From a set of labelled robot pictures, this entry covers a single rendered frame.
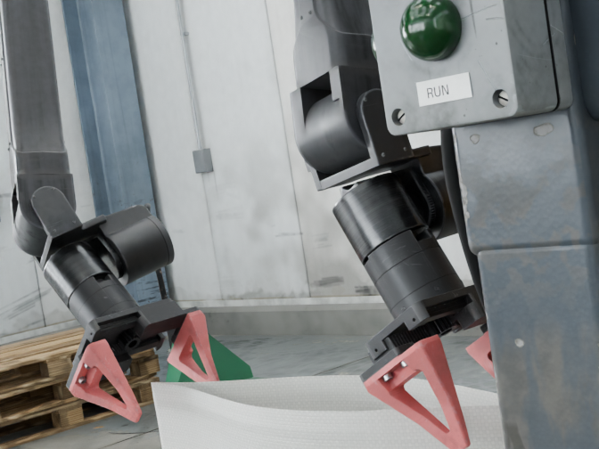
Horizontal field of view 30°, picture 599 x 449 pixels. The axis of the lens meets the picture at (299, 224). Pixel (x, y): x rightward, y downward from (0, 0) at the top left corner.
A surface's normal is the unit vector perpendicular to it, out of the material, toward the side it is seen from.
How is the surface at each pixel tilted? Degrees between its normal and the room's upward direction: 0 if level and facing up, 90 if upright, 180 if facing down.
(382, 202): 67
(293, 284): 90
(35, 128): 57
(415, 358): 108
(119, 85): 90
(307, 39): 80
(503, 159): 90
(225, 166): 90
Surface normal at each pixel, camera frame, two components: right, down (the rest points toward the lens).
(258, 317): -0.71, 0.14
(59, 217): 0.32, -0.44
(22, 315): 0.68, -0.10
